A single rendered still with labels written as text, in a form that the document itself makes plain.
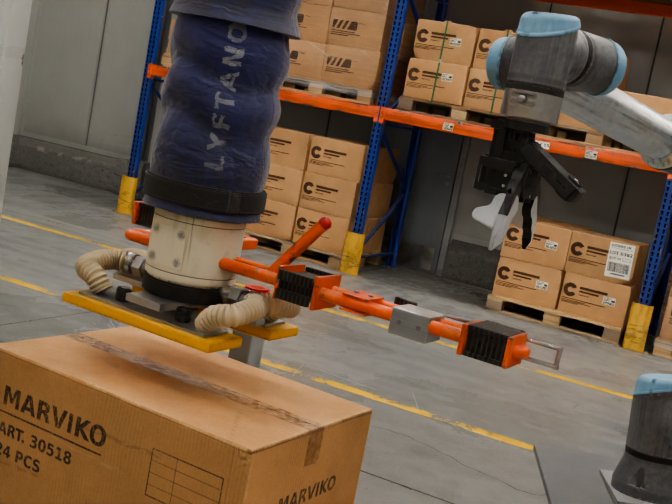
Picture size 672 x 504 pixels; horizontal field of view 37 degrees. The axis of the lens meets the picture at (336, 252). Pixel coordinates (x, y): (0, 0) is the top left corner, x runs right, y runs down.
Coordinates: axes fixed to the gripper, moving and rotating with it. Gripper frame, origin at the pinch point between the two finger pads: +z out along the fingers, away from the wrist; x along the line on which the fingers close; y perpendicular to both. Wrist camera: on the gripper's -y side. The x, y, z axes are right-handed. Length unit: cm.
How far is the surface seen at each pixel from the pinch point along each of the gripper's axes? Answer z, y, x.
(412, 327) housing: 15.4, 12.3, 3.6
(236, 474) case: 42, 28, 22
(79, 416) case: 44, 62, 22
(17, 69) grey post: -8, 300, -164
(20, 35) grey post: -23, 300, -163
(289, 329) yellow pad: 26, 43, -10
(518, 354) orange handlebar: 14.8, -5.4, 2.5
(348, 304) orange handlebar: 14.8, 24.5, 3.8
